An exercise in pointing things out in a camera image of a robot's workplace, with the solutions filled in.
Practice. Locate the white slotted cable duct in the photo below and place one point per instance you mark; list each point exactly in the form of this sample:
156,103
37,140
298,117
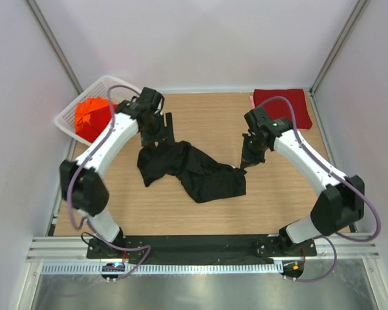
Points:
114,268

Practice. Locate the folded dark red t-shirt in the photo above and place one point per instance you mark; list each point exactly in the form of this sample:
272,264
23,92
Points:
279,109

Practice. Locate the white plastic basket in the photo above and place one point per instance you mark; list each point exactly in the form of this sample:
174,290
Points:
106,87

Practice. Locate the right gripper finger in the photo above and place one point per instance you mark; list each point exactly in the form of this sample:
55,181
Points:
253,162
244,153

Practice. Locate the aluminium frame rail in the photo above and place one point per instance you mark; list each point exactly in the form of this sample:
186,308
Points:
69,248

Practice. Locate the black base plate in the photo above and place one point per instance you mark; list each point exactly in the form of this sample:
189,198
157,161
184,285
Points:
243,249

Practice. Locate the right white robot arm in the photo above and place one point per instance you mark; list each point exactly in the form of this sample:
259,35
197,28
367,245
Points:
339,203

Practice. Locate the orange t-shirt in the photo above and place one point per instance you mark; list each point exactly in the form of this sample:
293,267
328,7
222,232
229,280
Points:
95,102

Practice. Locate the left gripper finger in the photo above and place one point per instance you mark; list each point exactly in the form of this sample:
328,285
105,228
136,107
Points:
151,143
170,137

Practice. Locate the black t-shirt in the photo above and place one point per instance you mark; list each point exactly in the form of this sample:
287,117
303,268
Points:
203,178

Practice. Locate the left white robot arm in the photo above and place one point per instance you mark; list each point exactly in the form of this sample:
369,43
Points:
81,180

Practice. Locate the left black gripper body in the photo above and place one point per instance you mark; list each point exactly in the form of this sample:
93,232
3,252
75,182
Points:
156,128

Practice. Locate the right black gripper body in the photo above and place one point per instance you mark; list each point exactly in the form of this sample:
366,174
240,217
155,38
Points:
255,146

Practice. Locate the red t-shirt in basket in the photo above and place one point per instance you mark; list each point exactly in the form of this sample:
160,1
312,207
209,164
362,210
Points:
89,122

